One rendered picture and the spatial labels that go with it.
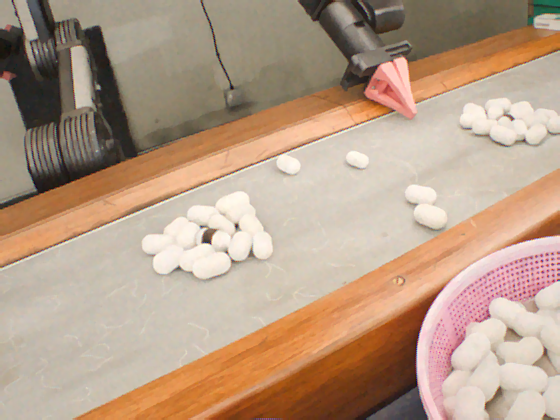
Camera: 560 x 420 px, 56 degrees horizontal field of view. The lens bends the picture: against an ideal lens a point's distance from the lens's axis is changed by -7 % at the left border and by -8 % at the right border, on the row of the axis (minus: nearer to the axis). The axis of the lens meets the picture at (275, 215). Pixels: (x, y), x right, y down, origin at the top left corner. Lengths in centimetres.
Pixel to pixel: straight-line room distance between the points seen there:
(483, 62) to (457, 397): 69
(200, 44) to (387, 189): 213
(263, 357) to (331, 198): 26
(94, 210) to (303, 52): 230
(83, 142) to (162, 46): 176
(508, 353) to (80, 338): 34
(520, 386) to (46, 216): 53
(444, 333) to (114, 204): 42
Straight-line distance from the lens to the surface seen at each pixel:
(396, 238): 52
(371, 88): 79
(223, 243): 53
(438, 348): 40
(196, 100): 271
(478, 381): 38
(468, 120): 74
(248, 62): 276
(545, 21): 117
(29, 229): 67
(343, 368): 40
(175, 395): 38
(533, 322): 43
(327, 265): 50
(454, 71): 93
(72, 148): 90
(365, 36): 80
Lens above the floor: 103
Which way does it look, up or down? 29 degrees down
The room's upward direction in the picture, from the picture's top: 11 degrees counter-clockwise
